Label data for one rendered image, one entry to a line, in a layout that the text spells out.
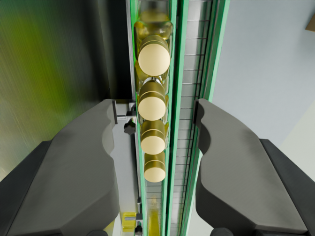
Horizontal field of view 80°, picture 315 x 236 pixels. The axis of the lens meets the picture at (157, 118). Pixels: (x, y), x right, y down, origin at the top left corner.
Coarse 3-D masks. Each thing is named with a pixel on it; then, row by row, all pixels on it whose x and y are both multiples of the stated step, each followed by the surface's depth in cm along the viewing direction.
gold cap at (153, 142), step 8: (160, 120) 28; (144, 128) 27; (152, 128) 26; (160, 128) 27; (144, 136) 25; (152, 136) 25; (160, 136) 25; (144, 144) 25; (152, 144) 25; (160, 144) 25; (152, 152) 26; (160, 152) 26
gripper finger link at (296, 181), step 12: (264, 144) 8; (276, 156) 7; (276, 168) 7; (288, 168) 7; (288, 180) 6; (300, 180) 6; (312, 180) 6; (288, 192) 6; (300, 192) 6; (312, 192) 6; (300, 204) 5; (312, 204) 5; (300, 216) 5; (312, 216) 5; (312, 228) 5
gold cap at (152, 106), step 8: (144, 88) 24; (152, 88) 24; (160, 88) 25; (144, 96) 22; (152, 96) 22; (160, 96) 22; (144, 104) 22; (152, 104) 22; (160, 104) 22; (144, 112) 23; (152, 112) 23; (160, 112) 23; (152, 120) 23
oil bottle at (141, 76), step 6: (138, 66) 28; (138, 72) 28; (168, 72) 29; (138, 78) 28; (144, 78) 28; (162, 78) 28; (168, 78) 29; (138, 84) 29; (162, 84) 28; (168, 84) 29; (138, 90) 29; (168, 90) 30
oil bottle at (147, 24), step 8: (144, 16) 32; (152, 16) 32; (160, 16) 33; (136, 24) 26; (144, 24) 25; (152, 24) 25; (160, 24) 25; (168, 24) 25; (136, 32) 25; (144, 32) 25; (152, 32) 25; (160, 32) 25; (168, 32) 25; (136, 40) 26; (168, 40) 25; (136, 48) 26; (136, 56) 27
